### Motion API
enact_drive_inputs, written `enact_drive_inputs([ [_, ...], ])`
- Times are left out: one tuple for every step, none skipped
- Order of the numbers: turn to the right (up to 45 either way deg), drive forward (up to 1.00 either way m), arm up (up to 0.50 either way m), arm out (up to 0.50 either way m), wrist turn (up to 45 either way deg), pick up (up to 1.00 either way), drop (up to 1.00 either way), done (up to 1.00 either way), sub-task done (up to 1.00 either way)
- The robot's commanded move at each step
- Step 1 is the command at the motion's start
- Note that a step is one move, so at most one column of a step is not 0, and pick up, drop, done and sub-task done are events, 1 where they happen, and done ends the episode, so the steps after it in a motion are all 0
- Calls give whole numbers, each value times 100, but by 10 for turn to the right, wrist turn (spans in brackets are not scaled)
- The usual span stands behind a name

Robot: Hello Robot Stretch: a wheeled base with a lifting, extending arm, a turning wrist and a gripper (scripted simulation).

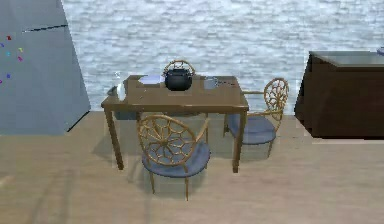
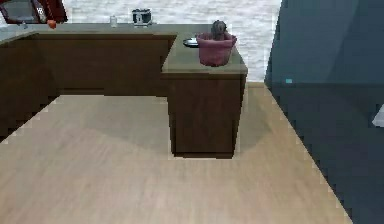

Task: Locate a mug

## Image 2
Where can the pink plant pot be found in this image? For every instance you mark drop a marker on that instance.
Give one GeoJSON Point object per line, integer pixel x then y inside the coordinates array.
{"type": "Point", "coordinates": [215, 50]}

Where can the dark grey house plant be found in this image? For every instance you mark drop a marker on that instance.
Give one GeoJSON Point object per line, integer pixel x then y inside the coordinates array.
{"type": "Point", "coordinates": [218, 29]}

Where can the brown kitchen counter cabinet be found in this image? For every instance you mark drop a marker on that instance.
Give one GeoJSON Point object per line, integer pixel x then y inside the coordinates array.
{"type": "Point", "coordinates": [100, 63]}

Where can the black and silver toaster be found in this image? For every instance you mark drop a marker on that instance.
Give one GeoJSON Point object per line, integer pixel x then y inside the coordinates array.
{"type": "Point", "coordinates": [141, 17]}

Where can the clear glass jar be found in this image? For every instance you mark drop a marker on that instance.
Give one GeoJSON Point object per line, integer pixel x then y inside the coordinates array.
{"type": "Point", "coordinates": [113, 21]}

